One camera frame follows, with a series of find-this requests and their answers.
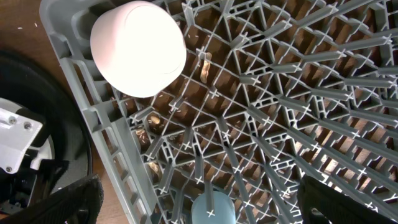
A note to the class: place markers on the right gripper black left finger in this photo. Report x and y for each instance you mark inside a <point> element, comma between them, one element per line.
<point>79,202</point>

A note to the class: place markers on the pink bowl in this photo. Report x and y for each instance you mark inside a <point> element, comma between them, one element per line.
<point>138,48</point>

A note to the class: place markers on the round black tray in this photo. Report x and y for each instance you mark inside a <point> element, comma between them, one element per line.
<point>25,83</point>

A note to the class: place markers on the grey dishwasher rack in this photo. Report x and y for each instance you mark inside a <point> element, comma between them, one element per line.
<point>295,88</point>

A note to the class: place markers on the grey round plate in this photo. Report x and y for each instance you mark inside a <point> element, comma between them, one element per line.
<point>44,152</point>

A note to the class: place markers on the light blue plastic cup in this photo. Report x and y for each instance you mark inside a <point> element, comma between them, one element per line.
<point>216,210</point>

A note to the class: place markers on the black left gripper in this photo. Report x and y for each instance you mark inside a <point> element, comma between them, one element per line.
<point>21,128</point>

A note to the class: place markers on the peanut in rack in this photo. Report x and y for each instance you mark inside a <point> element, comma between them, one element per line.
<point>206,67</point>

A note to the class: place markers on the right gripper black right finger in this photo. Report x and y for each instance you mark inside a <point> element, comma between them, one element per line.
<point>319,203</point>

